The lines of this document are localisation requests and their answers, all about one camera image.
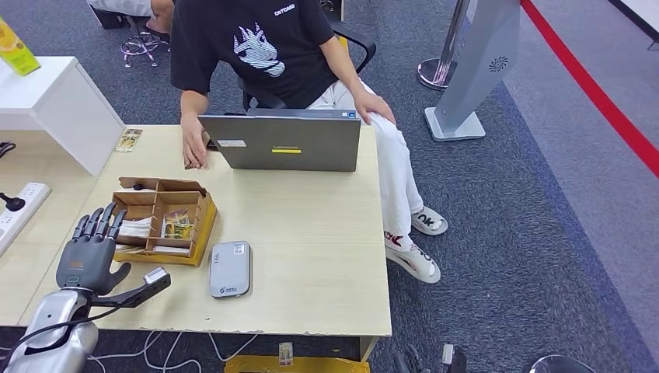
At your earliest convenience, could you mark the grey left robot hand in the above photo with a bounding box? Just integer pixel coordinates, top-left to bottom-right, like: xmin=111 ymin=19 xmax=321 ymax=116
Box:
xmin=55 ymin=202 xmax=133 ymax=297

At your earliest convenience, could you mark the person's left hand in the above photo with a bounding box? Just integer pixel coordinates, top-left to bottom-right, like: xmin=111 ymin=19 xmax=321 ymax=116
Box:
xmin=352 ymin=89 xmax=397 ymax=126

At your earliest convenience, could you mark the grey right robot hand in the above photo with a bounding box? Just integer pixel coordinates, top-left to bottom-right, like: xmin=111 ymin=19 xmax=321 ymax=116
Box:
xmin=393 ymin=343 xmax=431 ymax=373

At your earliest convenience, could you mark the person's right hand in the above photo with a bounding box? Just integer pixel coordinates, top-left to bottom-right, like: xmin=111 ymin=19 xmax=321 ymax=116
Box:
xmin=180 ymin=113 xmax=211 ymax=171

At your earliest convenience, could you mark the grey card reader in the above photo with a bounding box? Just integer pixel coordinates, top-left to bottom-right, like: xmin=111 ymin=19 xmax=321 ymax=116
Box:
xmin=208 ymin=240 xmax=253 ymax=300

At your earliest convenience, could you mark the person in background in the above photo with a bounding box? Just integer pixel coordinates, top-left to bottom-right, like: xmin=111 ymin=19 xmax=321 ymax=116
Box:
xmin=86 ymin=0 xmax=176 ymax=36

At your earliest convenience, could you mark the stack of white cards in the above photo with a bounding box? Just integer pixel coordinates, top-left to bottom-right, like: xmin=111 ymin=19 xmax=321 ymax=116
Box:
xmin=118 ymin=217 xmax=154 ymax=239

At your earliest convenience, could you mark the white power strip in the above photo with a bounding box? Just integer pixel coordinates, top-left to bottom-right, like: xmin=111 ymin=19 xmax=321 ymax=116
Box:
xmin=0 ymin=182 xmax=53 ymax=257

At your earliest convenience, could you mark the cardboard organizer box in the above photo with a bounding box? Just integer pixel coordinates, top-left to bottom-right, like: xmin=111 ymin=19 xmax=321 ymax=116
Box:
xmin=110 ymin=176 xmax=218 ymax=269

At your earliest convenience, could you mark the stack of yellow cards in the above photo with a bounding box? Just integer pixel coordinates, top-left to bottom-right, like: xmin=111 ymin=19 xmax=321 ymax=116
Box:
xmin=163 ymin=208 xmax=197 ymax=242

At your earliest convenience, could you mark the grey laptop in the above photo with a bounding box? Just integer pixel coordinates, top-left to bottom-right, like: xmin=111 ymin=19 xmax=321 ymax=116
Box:
xmin=197 ymin=108 xmax=362 ymax=173

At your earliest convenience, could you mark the black plug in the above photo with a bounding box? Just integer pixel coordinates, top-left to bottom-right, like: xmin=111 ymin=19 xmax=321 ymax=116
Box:
xmin=0 ymin=192 xmax=26 ymax=213

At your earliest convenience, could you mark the white sandal shoe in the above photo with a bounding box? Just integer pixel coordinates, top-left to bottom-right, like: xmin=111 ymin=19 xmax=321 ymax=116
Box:
xmin=410 ymin=205 xmax=449 ymax=237
xmin=383 ymin=232 xmax=442 ymax=285

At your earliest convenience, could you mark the chrome stool base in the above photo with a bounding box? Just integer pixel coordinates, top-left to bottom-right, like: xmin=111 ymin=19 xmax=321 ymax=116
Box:
xmin=120 ymin=30 xmax=171 ymax=69

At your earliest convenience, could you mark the grey kiosk stand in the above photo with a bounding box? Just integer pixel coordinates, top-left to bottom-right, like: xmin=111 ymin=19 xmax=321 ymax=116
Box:
xmin=424 ymin=0 xmax=522 ymax=142

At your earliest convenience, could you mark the white counter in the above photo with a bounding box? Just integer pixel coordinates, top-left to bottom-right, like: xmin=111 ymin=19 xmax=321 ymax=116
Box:
xmin=0 ymin=55 xmax=126 ymax=177

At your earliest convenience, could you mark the round grey base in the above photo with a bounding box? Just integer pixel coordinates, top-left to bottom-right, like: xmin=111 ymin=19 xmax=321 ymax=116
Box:
xmin=527 ymin=355 xmax=598 ymax=373

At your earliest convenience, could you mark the yellow green carton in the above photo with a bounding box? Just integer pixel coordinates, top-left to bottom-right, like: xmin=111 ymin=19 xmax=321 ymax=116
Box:
xmin=0 ymin=16 xmax=41 ymax=77

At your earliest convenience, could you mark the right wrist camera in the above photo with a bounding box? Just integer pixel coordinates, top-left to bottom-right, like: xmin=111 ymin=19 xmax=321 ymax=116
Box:
xmin=441 ymin=343 xmax=468 ymax=373

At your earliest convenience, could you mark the black camera bracket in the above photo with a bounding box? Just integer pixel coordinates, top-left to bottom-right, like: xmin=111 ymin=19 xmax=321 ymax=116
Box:
xmin=89 ymin=273 xmax=173 ymax=310

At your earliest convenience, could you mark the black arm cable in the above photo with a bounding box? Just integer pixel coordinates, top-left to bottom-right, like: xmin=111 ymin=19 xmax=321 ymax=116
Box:
xmin=0 ymin=306 xmax=124 ymax=373

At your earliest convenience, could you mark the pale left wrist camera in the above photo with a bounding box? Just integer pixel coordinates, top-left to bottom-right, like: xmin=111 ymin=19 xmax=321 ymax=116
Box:
xmin=143 ymin=267 xmax=172 ymax=286

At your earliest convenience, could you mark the chrome stanchion post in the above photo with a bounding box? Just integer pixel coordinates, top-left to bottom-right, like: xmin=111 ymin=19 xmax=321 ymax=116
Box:
xmin=417 ymin=0 xmax=472 ymax=92

